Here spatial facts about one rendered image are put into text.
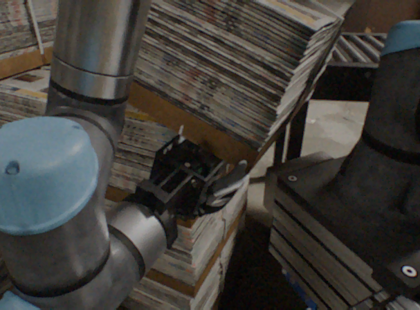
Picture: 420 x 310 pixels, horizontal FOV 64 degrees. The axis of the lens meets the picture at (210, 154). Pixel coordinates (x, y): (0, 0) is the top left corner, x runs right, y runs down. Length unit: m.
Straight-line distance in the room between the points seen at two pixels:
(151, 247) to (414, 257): 0.28
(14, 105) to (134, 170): 0.34
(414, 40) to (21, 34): 0.90
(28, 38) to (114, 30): 0.77
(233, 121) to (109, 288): 0.28
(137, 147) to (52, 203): 0.47
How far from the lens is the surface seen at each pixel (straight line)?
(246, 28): 0.46
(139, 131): 0.67
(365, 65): 1.21
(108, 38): 0.31
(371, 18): 4.50
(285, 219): 0.62
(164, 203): 0.35
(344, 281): 0.56
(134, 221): 0.34
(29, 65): 1.06
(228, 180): 0.47
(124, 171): 0.75
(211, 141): 0.52
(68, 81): 0.32
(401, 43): 0.41
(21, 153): 0.23
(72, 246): 0.26
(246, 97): 0.47
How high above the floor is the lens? 1.11
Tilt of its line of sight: 31 degrees down
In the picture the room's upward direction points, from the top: straight up
